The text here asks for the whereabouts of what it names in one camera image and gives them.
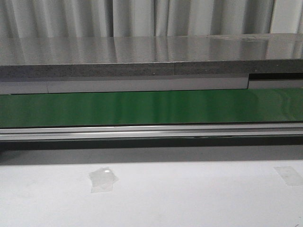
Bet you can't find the green conveyor belt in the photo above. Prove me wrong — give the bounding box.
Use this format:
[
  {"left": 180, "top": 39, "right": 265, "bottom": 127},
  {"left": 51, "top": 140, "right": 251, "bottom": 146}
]
[{"left": 0, "top": 88, "right": 303, "bottom": 128}]

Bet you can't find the grey conveyor back guard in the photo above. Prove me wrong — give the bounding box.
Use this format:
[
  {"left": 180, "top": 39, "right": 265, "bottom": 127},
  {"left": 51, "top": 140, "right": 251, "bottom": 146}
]
[{"left": 0, "top": 73, "right": 303, "bottom": 95}]

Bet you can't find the aluminium conveyor front rail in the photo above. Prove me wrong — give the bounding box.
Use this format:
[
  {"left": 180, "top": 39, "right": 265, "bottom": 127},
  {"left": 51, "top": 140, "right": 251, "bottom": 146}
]
[{"left": 0, "top": 122, "right": 303, "bottom": 141}]

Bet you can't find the grey curtain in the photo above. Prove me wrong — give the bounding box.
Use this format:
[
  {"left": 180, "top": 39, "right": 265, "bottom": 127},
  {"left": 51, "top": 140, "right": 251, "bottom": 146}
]
[{"left": 0, "top": 0, "right": 303, "bottom": 38}]

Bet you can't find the clear tape strip right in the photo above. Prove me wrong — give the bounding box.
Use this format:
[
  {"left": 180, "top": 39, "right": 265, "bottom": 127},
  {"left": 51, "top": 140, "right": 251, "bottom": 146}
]
[{"left": 274, "top": 166, "right": 303, "bottom": 186}]

